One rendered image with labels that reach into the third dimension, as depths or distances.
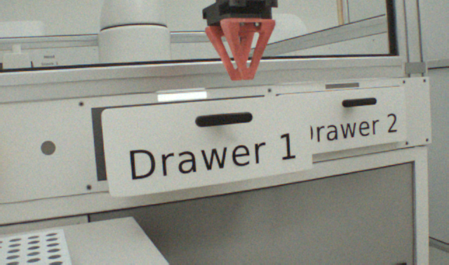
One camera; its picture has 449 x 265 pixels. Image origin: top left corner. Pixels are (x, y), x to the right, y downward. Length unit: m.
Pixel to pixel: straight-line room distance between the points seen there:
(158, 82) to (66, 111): 0.15
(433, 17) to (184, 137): 2.13
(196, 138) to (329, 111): 0.32
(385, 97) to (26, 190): 0.67
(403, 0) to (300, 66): 0.30
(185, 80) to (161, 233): 0.25
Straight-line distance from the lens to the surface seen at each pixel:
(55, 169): 0.69
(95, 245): 0.58
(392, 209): 0.99
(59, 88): 0.68
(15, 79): 0.68
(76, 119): 0.68
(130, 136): 0.55
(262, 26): 0.55
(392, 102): 0.92
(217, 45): 0.58
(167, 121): 0.56
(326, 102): 0.81
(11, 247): 0.49
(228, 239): 0.79
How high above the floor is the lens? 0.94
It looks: 3 degrees down
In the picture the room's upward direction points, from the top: 4 degrees counter-clockwise
